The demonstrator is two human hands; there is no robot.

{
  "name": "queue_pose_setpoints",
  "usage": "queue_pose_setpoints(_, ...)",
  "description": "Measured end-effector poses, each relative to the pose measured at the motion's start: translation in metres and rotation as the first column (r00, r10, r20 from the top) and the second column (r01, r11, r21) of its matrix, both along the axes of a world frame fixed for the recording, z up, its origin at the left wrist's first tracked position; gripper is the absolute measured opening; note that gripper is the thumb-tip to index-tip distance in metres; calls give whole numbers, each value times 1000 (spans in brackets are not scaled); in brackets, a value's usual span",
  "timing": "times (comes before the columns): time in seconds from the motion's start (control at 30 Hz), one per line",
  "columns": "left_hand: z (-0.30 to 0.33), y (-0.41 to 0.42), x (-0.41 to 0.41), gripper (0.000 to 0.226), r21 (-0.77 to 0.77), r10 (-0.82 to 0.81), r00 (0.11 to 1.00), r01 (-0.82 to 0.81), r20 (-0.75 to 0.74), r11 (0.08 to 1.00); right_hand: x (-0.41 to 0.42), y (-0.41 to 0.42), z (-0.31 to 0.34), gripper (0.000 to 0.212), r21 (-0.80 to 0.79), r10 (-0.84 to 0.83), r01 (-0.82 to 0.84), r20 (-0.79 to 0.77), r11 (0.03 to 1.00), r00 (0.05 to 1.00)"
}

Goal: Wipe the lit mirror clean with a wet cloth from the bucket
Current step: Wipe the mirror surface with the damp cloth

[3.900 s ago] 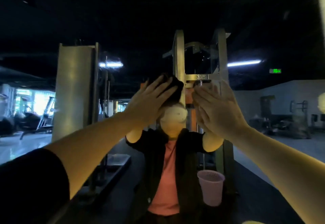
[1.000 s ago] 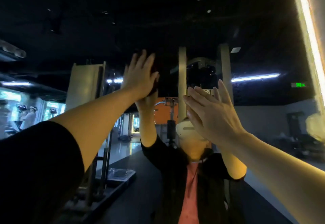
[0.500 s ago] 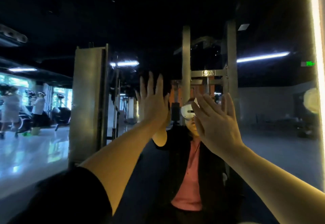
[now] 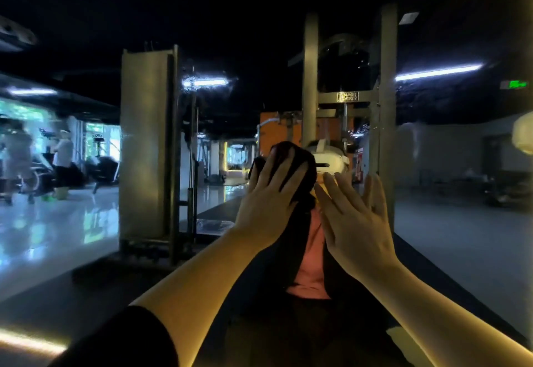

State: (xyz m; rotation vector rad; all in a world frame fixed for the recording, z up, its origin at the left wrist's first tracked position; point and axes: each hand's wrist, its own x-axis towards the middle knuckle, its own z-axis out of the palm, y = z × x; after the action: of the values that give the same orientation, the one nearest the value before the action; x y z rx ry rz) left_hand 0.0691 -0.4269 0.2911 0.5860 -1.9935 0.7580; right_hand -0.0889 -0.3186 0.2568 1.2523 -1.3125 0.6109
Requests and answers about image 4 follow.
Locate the person's right forearm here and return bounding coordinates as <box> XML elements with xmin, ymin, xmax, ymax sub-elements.
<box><xmin>362</xmin><ymin>261</ymin><xmax>533</xmax><ymax>367</ymax></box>

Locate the person's left hand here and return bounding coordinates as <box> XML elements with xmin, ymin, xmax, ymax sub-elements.
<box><xmin>232</xmin><ymin>146</ymin><xmax>310</xmax><ymax>251</ymax></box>

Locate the person's left forearm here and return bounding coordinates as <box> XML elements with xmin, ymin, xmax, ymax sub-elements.
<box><xmin>130</xmin><ymin>228</ymin><xmax>269</xmax><ymax>367</ymax></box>

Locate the person's right hand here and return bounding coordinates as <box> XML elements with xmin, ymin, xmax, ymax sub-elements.
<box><xmin>313</xmin><ymin>171</ymin><xmax>401</xmax><ymax>284</ymax></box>

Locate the large wall mirror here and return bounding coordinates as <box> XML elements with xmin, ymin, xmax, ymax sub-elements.
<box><xmin>0</xmin><ymin>0</ymin><xmax>533</xmax><ymax>367</ymax></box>

